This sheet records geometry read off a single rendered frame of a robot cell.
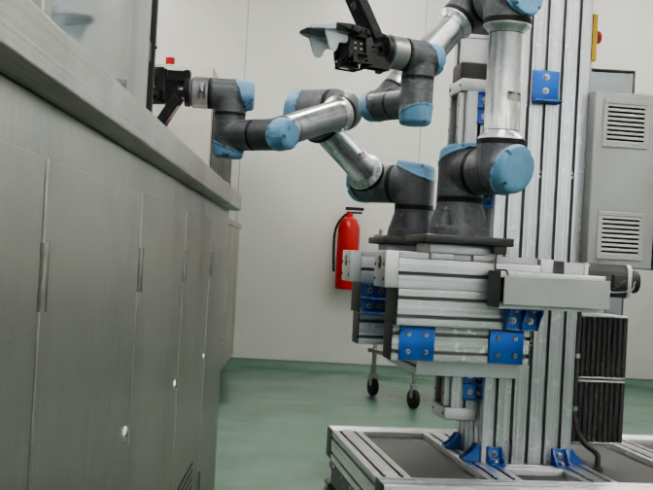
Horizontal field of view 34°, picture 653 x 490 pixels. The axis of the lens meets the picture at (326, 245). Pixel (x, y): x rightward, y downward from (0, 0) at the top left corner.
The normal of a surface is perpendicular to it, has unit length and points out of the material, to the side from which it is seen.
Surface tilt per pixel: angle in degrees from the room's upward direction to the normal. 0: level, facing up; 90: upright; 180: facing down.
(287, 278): 90
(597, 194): 90
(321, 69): 90
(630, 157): 90
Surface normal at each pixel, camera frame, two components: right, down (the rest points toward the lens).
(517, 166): 0.55, 0.15
